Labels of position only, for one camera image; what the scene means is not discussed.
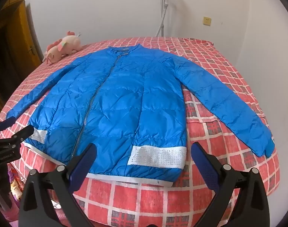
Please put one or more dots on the yellowed wall socket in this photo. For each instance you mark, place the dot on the yellowed wall socket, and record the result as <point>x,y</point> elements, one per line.
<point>207,20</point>

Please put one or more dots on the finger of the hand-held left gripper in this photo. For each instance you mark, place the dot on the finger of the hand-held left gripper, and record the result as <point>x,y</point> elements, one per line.
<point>7,123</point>
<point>22,133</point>

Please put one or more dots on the blue quilted jacket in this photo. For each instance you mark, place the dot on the blue quilted jacket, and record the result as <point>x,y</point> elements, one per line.
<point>134,99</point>

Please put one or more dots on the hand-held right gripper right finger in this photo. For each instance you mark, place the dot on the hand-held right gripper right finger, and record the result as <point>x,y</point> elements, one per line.
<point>205,167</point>

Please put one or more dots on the wooden door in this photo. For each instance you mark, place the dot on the wooden door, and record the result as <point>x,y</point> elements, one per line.
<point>9,52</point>

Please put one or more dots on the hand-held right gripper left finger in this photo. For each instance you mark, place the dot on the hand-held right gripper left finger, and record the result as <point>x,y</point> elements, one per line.
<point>83,167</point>

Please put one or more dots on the pink plush toy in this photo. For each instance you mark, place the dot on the pink plush toy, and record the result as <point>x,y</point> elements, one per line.
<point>63,47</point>

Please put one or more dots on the red checked bed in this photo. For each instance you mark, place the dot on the red checked bed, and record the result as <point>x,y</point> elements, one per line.
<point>229,59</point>

